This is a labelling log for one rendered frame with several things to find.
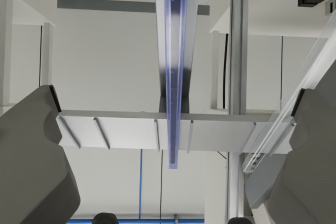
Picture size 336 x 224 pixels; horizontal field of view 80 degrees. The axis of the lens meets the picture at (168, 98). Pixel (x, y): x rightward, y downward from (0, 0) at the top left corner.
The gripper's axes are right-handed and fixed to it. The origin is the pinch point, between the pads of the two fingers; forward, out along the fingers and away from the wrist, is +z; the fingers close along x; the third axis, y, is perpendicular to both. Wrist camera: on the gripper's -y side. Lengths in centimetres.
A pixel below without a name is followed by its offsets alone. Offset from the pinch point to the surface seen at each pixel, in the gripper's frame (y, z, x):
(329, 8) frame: 6, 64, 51
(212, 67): 35, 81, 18
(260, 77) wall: 88, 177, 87
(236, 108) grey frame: 27.5, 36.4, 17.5
